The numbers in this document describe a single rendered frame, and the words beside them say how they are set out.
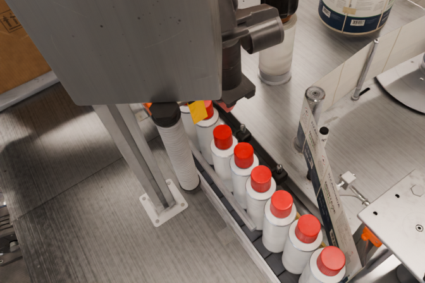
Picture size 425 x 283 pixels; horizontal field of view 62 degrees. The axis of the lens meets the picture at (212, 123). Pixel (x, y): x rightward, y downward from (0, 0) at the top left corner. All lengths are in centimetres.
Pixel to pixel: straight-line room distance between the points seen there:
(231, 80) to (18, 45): 69
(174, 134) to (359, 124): 57
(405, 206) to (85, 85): 41
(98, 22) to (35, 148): 76
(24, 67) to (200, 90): 85
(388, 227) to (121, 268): 54
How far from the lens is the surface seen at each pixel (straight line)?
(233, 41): 57
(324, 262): 53
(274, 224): 58
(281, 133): 85
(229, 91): 63
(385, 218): 50
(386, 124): 91
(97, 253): 85
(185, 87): 37
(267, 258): 73
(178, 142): 43
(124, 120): 54
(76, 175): 95
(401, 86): 99
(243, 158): 58
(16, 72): 118
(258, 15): 59
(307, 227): 54
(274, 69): 90
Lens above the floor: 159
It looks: 55 degrees down
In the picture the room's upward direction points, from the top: 10 degrees counter-clockwise
